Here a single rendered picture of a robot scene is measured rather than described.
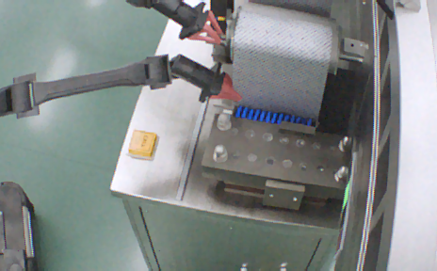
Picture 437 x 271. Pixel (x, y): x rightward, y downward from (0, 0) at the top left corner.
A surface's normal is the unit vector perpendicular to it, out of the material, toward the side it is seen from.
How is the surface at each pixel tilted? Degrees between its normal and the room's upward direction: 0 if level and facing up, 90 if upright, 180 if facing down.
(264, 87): 90
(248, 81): 90
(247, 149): 0
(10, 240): 0
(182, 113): 0
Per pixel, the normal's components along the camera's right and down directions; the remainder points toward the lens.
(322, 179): 0.00, -0.54
